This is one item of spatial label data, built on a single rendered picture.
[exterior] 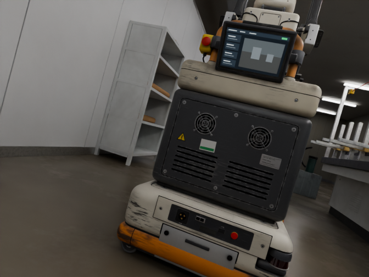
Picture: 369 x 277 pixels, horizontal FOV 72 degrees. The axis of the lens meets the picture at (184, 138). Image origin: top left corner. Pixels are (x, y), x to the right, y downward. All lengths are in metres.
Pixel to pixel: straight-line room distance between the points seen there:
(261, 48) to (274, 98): 0.18
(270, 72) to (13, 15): 1.65
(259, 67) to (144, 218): 0.70
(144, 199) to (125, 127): 1.94
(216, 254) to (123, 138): 2.11
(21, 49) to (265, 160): 1.75
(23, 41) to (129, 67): 1.20
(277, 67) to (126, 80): 2.18
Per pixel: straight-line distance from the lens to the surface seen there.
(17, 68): 2.13
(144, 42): 3.01
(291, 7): 1.57
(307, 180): 5.04
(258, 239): 0.94
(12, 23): 2.09
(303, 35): 1.53
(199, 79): 1.03
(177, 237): 0.99
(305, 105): 1.01
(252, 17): 1.49
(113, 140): 2.94
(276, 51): 0.99
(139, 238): 1.04
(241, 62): 1.00
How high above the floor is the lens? 0.52
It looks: 1 degrees down
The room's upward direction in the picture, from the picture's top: 16 degrees clockwise
